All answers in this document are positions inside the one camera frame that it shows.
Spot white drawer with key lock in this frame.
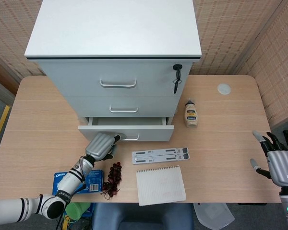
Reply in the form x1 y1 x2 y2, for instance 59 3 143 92
36 58 193 97

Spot translucent plastic cover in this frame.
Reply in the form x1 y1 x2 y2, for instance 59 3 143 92
193 203 236 228

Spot round grey cable grommet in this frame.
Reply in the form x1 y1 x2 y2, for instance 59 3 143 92
217 83 232 95

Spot beige woven partition screen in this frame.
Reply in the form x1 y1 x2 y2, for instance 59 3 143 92
0 0 288 128

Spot blue Oreo cookie box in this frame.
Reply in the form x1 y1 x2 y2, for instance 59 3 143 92
52 169 104 196

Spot spiral lined notebook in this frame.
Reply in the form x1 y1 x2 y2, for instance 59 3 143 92
136 165 187 207

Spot black keys on ring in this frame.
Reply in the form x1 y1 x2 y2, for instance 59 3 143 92
172 63 183 94

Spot white shallow drawer with handle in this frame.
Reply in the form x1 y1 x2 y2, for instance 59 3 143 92
66 95 182 118

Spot white drawer with plain handle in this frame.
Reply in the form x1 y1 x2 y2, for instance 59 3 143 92
77 116 175 142

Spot cream sauce bottle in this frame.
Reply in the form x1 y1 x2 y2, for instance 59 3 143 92
184 98 199 128

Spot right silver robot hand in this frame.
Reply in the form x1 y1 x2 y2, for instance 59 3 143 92
250 130 288 188

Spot dark red grape bunch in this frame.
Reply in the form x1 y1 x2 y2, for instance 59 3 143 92
100 162 123 199

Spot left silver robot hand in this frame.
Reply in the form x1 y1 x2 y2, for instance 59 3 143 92
85 132 125 161

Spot blue chair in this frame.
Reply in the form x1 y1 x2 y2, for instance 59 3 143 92
92 203 194 230

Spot folded grey laptop stand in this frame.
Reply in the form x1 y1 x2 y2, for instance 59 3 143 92
131 146 190 165

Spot white three-drawer cabinet body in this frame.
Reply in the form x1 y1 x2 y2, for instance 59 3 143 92
24 0 202 127

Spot green plastic cup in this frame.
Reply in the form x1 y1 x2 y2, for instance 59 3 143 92
65 202 92 220

